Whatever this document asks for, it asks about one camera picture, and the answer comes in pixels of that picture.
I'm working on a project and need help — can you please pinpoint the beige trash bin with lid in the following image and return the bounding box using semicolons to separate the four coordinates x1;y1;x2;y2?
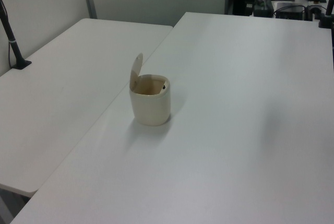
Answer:
129;52;172;126

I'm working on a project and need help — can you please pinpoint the dark green device box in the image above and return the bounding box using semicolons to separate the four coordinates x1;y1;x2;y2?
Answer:
253;0;275;18

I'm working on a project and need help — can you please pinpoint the black electronics box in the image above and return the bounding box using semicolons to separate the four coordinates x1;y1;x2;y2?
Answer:
273;2;306;20

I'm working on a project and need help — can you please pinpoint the black round clamp base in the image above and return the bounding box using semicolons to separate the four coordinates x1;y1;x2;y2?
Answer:
305;4;323;21

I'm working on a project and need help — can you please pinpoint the white side table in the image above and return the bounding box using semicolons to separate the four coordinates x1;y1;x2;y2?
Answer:
0;18;174;197

